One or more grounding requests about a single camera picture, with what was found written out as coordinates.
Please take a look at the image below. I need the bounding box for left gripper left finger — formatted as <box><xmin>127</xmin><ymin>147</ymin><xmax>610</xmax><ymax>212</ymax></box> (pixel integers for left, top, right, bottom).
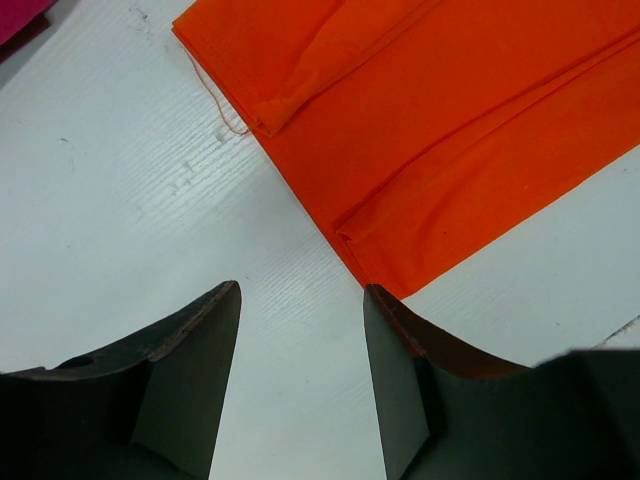
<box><xmin>1</xmin><ymin>281</ymin><xmax>241</xmax><ymax>479</ymax></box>

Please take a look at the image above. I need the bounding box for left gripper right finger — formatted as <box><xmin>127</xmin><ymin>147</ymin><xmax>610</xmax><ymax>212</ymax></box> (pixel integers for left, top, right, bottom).
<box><xmin>363</xmin><ymin>285</ymin><xmax>639</xmax><ymax>479</ymax></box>

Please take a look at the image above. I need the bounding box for orange t-shirt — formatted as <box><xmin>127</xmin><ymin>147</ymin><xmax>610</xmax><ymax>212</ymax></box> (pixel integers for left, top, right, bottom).
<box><xmin>173</xmin><ymin>1</ymin><xmax>639</xmax><ymax>298</ymax></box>

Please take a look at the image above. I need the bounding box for dark red folded t-shirt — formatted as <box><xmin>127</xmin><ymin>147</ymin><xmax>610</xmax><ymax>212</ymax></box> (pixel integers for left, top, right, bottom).
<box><xmin>0</xmin><ymin>13</ymin><xmax>50</xmax><ymax>63</ymax></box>

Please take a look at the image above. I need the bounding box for folded magenta t-shirt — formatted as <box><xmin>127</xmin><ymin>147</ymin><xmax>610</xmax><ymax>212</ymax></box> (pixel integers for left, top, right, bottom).
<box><xmin>1</xmin><ymin>0</ymin><xmax>58</xmax><ymax>45</ymax></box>

